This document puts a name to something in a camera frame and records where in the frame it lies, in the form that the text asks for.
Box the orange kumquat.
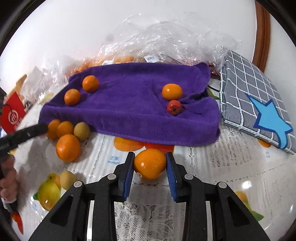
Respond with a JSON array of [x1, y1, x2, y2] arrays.
[[133, 149, 167, 181]]

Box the orange tangerine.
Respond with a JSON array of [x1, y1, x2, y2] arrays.
[[64, 88, 81, 106], [82, 75, 99, 93], [56, 134, 81, 163], [57, 121, 74, 138]]

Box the yellow-green small fruit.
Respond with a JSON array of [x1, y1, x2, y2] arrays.
[[60, 171, 76, 190], [73, 122, 90, 141]]

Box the small red fruit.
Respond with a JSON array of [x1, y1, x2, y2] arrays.
[[166, 100, 183, 116]]

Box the smooth orange citrus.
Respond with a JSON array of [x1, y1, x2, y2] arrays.
[[162, 83, 183, 101]]

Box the person's left hand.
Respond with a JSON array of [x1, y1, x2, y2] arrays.
[[1, 155, 18, 202]]

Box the red box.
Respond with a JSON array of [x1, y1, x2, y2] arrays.
[[1, 92, 26, 134]]

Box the white crumpled bag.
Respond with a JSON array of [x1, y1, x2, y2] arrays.
[[20, 66, 54, 102]]

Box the purple towel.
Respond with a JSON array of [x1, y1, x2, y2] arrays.
[[39, 63, 220, 146]]

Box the grey checked cushion blue star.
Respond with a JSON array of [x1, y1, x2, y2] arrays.
[[220, 50, 295, 154]]

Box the clear plastic bags pile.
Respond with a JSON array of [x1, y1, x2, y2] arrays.
[[41, 12, 242, 78]]

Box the brown wooden door frame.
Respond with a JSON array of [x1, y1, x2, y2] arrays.
[[252, 1, 271, 72]]

